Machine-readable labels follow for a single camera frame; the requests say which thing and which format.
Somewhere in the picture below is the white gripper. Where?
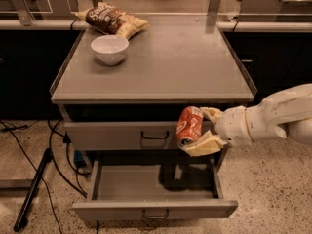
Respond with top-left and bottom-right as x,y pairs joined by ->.
183,106 -> 253,157

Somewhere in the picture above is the red coke can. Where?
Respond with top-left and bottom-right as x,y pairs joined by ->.
175,106 -> 203,147

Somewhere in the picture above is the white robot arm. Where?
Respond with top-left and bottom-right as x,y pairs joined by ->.
177,84 -> 312,156

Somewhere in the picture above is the closed top drawer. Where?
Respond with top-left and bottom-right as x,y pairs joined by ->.
65,121 -> 179,151

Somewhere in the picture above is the open middle drawer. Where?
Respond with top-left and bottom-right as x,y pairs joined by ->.
73,159 -> 238,221

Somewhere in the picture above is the grey drawer cabinet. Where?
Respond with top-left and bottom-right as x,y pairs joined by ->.
49,13 -> 258,168

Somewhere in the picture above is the white bowl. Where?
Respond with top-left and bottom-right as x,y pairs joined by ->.
91,35 -> 129,65

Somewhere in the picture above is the blue power strip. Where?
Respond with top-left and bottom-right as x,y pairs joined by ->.
74,151 -> 86,167

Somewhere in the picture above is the brown chip bag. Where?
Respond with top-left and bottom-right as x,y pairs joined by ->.
75,2 -> 149,39

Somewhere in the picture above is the black bar on floor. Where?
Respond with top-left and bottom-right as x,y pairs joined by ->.
14,148 -> 52,232

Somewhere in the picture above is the black floor cable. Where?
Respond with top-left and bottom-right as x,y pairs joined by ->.
0,119 -> 64,234

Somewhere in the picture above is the white horizontal rail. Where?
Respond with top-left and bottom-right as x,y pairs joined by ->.
0,20 -> 312,33

